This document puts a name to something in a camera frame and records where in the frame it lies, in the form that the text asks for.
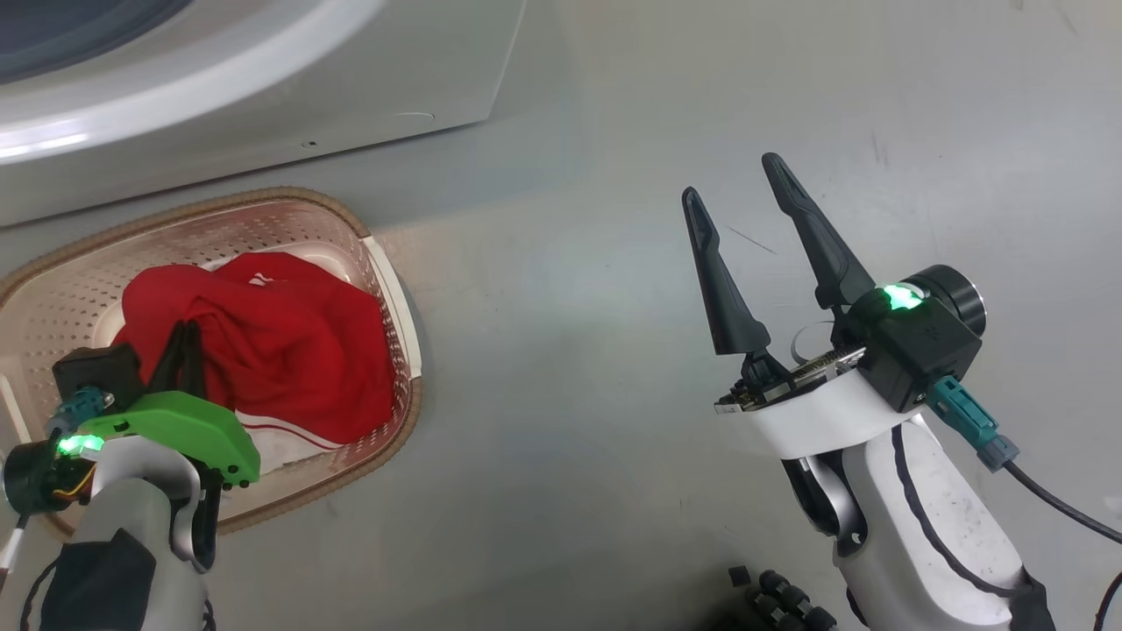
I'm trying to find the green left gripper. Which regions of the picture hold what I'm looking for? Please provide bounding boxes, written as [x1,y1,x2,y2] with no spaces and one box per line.
[79,321,261,489]

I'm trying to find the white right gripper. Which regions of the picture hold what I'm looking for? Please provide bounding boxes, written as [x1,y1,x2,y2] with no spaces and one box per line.
[682,152,930,461]

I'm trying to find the red garment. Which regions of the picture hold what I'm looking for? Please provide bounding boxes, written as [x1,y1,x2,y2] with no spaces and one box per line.
[112,252,395,479]

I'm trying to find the cream perforated laundry basket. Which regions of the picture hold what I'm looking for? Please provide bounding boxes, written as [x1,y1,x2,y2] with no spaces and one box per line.
[0,186,423,537]

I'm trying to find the white front-load washing machine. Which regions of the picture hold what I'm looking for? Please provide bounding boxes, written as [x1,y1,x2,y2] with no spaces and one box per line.
[0,0,527,229]

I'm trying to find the grey rubber door gasket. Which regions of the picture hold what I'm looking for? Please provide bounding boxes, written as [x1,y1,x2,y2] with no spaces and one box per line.
[0,0,194,86]

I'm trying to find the teal left camera connector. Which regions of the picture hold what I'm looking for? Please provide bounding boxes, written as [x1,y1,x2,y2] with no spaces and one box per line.
[48,386,115,435]

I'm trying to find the teal camera connector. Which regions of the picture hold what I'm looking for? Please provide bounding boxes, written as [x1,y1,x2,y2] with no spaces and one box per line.
[48,386,115,435]
[927,375,1020,472]

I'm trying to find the teal right camera connector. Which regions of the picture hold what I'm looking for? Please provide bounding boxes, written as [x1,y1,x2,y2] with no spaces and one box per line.
[927,375,1020,472]

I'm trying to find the black right camera cable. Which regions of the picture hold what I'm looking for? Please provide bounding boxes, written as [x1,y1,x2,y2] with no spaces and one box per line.
[1004,460,1122,544]

